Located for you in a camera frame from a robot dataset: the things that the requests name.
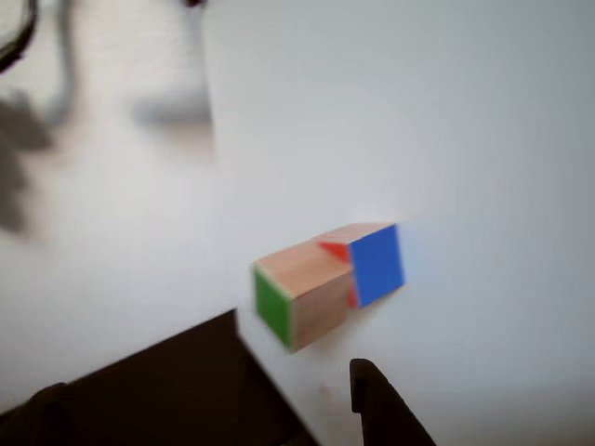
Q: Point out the wooden cube with red face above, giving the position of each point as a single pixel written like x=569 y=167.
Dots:
x=374 y=265

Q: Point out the wooden cube with green face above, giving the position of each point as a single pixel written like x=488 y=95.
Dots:
x=307 y=279

